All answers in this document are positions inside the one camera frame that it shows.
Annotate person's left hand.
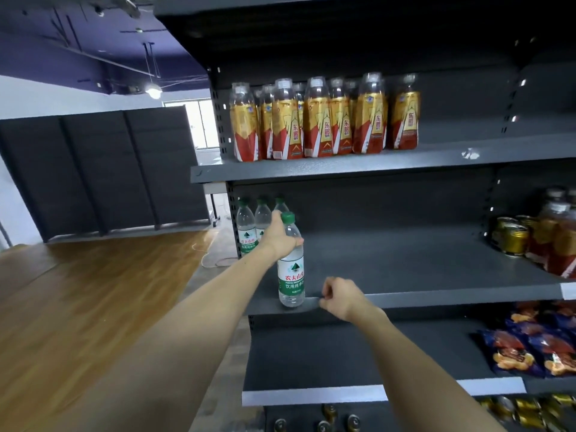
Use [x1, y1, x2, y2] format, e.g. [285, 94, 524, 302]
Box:
[259, 210, 305, 262]

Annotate person's right hand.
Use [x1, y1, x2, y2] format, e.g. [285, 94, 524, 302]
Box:
[318, 276, 383, 325]

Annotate dark grey metal shelf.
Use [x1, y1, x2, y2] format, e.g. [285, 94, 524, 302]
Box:
[152, 0, 576, 432]

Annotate person's left forearm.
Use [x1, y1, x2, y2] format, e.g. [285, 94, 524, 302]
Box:
[44, 251, 280, 432]

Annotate person's right forearm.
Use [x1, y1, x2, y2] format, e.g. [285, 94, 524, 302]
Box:
[359, 305, 509, 432]

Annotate group of small gold cans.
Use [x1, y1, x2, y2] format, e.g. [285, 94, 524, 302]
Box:
[272, 402, 363, 432]

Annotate row of gold red drink bottles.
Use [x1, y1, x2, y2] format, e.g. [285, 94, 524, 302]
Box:
[229, 72, 422, 163]

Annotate pile of shiny yellow cans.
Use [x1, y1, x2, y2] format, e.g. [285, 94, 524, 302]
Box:
[493, 214, 541, 258]

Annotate pile of blue orange snack packets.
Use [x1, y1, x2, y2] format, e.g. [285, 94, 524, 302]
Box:
[476, 301, 576, 379]

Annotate dark grey partition panels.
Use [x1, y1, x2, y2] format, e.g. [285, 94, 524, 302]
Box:
[0, 105, 212, 244]

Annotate group of red gold bottles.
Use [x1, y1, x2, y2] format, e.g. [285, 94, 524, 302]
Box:
[526, 186, 576, 280]

